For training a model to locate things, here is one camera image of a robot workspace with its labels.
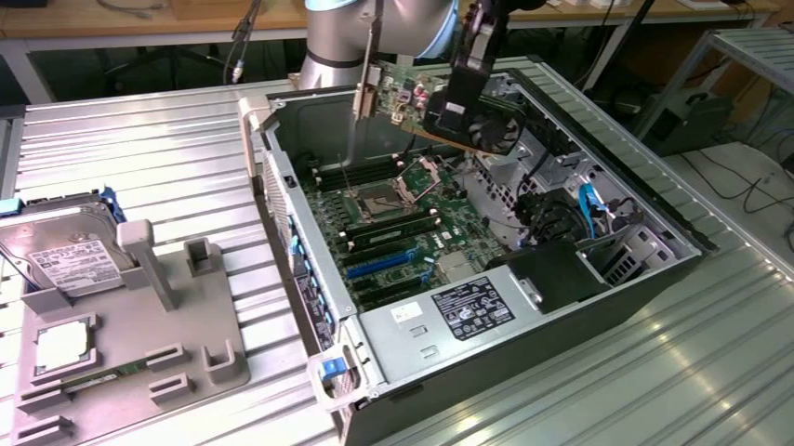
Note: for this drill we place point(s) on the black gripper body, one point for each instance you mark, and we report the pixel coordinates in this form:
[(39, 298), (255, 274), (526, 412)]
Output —
[(488, 42)]

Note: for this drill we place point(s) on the black graphics card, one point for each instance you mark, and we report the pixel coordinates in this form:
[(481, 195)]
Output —
[(403, 102)]

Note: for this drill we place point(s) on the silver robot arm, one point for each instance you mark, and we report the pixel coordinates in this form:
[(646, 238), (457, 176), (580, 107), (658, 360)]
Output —
[(347, 32)]

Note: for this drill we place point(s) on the open socket cover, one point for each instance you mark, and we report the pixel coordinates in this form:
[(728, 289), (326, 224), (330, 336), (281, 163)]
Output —
[(422, 174)]

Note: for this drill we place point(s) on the CPU socket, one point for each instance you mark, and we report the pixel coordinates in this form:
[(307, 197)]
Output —
[(385, 200)]

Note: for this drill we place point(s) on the green motherboard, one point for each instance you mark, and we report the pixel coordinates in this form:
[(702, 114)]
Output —
[(460, 227)]

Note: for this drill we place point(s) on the installed green RAM stick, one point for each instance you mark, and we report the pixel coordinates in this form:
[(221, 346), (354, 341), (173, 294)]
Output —
[(391, 232)]

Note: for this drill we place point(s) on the black box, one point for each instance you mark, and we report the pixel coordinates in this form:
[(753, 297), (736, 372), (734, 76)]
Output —
[(694, 125)]

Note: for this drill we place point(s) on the silver chipset heatsink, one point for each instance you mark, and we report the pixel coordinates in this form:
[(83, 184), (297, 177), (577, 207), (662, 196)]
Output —
[(456, 268)]

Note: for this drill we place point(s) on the blue expansion slot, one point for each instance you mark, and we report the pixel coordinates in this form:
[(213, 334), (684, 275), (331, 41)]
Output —
[(378, 266)]

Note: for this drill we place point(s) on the blue expansion slot latch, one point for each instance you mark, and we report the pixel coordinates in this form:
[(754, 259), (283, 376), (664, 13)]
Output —
[(314, 284), (297, 242), (305, 264)]

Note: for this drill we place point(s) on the metal slat side table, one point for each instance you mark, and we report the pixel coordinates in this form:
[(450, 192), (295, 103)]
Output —
[(757, 51)]

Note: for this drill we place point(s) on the metal disk bay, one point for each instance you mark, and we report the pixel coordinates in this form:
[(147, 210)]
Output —
[(640, 255)]

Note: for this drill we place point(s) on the black expansion slot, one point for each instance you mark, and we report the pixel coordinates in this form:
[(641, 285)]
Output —
[(391, 290)]

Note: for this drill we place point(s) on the black chair base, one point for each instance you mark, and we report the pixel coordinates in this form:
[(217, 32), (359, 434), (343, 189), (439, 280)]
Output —
[(174, 60)]

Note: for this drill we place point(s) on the grey power supply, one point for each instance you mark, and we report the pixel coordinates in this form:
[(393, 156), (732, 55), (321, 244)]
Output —
[(410, 339)]

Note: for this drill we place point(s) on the open PC case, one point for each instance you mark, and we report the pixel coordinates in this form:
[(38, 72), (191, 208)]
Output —
[(497, 371)]

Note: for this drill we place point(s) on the wooden desk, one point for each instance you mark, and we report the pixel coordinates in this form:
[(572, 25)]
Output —
[(94, 23)]

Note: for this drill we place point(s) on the hard disk with blue carrier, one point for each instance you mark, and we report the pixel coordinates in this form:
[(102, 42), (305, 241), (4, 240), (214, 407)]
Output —
[(62, 251)]

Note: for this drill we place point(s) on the grey parts rack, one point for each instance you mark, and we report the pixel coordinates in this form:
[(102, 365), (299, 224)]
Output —
[(125, 334)]

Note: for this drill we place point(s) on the silver CPU chip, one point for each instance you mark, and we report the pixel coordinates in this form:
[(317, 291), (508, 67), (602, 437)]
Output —
[(62, 346)]

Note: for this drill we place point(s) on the black air duct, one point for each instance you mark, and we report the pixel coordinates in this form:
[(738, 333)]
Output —
[(546, 279)]

